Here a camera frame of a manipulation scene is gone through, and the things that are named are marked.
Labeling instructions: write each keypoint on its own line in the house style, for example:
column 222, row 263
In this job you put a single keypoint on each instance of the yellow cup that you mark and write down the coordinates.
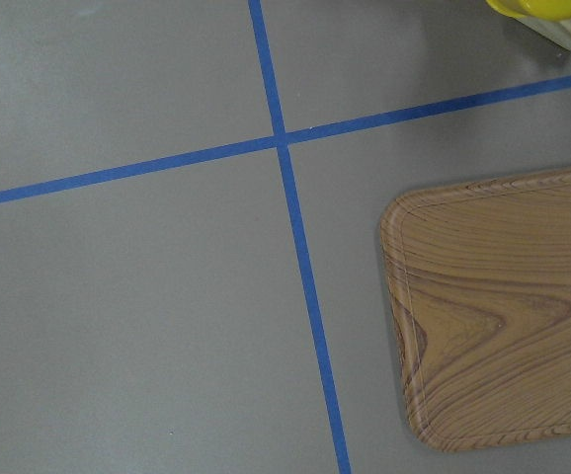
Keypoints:
column 549, row 10

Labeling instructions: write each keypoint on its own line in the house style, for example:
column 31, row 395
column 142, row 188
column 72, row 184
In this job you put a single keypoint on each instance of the wooden grain tray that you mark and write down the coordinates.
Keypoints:
column 479, row 277

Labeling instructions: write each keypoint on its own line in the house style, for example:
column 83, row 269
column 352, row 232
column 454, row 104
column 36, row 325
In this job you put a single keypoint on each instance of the wooden peg rack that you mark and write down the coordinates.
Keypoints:
column 558, row 32

